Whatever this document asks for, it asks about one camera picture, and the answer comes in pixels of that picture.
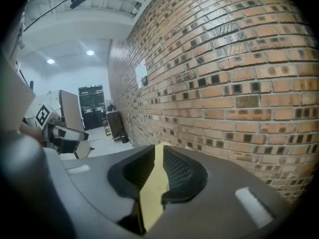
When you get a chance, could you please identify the dark brown cabinet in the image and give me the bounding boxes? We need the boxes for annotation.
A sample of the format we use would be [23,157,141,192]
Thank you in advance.
[106,110,124,139]

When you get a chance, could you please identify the small wooden shelf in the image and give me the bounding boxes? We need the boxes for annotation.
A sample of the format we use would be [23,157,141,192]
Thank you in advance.
[102,118,112,136]

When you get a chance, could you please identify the light wooden table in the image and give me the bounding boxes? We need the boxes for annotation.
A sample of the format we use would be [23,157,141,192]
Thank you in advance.
[132,141,175,235]

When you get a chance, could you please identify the black double door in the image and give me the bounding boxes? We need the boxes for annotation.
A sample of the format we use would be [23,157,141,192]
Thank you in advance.
[78,85,105,131]

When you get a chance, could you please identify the beige partition screen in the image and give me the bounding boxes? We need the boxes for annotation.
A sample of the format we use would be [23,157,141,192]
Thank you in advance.
[59,90,92,159]

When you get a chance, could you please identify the person's left forearm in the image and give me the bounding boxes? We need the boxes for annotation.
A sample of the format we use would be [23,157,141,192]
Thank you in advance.
[19,122,43,144]

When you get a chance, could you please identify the white paper on wall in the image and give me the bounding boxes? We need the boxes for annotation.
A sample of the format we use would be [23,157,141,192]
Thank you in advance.
[135,58,148,89]

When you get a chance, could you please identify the person's white shirt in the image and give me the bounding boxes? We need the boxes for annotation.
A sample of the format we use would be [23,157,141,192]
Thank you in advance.
[0,0,37,134]

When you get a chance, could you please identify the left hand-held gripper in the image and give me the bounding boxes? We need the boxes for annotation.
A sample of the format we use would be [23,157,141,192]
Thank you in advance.
[35,104,90,149]

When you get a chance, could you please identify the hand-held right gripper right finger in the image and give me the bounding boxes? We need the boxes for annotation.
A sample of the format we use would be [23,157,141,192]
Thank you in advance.
[147,145,287,239]

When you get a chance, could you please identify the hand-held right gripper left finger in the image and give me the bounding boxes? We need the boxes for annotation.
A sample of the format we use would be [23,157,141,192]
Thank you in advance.
[62,144,156,234]

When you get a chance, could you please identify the black device cable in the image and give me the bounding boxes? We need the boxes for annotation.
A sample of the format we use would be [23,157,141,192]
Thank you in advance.
[23,0,69,32]

